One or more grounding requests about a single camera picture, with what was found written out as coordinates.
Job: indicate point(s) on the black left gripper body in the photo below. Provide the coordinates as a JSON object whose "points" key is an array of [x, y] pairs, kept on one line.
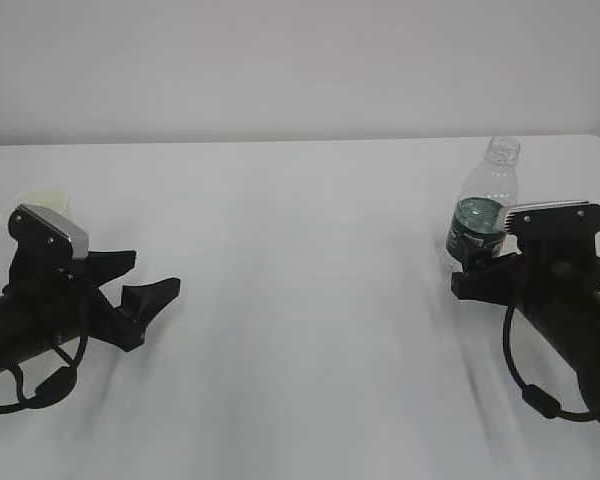
{"points": [[53, 295]]}

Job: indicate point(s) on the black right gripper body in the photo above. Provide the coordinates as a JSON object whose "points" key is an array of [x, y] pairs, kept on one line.
{"points": [[555, 272]]}

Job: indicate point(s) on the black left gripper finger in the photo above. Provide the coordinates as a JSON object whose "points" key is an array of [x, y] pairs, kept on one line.
{"points": [[100, 268], [142, 303]]}

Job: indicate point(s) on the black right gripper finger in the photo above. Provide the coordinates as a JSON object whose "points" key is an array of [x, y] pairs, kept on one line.
{"points": [[481, 259], [493, 281]]}

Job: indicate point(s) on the clear plastic water bottle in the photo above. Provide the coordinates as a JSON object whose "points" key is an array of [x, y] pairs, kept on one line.
{"points": [[491, 186]]}

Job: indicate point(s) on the white paper cup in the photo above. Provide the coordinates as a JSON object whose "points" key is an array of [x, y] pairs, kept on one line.
{"points": [[51, 197]]}

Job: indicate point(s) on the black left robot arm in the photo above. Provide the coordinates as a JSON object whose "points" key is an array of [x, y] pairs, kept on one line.
{"points": [[22, 338]]}

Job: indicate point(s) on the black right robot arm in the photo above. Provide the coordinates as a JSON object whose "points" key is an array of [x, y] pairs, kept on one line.
{"points": [[575, 336]]}

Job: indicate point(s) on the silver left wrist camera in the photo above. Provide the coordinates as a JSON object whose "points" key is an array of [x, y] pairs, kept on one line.
{"points": [[44, 233]]}

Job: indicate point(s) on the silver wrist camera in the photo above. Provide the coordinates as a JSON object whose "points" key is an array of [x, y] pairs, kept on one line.
{"points": [[44, 233], [566, 219]]}

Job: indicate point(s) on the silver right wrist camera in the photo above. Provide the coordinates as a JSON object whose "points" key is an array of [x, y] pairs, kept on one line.
{"points": [[566, 219]]}

